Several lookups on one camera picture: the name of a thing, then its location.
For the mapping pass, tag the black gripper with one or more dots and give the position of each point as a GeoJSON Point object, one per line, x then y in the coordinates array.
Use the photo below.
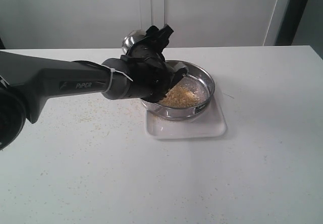
{"type": "Point", "coordinates": [151, 77]}

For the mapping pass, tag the stainless steel cup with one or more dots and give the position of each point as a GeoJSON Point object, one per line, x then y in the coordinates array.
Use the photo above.
{"type": "Point", "coordinates": [132, 38]}

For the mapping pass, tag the grain mixture of rice and millet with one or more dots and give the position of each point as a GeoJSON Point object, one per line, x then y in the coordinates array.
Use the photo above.
{"type": "Point", "coordinates": [180, 97]}

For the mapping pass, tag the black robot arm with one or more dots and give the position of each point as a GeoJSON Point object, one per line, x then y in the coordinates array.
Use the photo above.
{"type": "Point", "coordinates": [28, 82]}

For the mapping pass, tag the round stainless steel sieve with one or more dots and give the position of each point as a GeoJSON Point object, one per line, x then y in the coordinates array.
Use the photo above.
{"type": "Point", "coordinates": [198, 81]}

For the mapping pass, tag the white square plastic tray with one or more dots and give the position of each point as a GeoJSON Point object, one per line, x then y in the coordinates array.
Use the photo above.
{"type": "Point", "coordinates": [209, 124]}

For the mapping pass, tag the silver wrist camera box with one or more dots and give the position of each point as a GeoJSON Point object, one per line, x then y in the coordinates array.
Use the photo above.
{"type": "Point", "coordinates": [177, 70]}

